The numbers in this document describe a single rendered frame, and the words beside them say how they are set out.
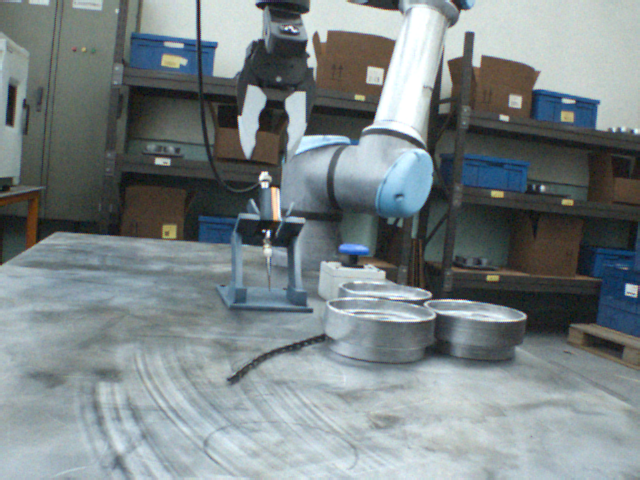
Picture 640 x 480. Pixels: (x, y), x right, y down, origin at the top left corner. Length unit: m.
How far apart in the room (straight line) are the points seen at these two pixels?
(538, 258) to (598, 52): 1.83
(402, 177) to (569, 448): 0.71
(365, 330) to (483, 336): 0.12
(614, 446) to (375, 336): 0.23
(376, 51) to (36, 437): 4.08
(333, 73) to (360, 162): 3.19
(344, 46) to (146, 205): 1.55
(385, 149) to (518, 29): 4.34
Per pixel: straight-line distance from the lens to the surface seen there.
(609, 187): 5.21
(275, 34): 0.79
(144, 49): 4.21
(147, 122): 4.67
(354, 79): 4.33
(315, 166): 1.17
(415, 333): 0.62
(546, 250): 4.88
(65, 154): 4.46
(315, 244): 1.18
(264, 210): 0.84
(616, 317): 4.90
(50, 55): 4.53
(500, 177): 4.69
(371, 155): 1.14
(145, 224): 4.15
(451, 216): 4.44
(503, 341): 0.67
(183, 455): 0.39
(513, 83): 4.74
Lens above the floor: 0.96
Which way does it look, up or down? 5 degrees down
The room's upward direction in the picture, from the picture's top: 6 degrees clockwise
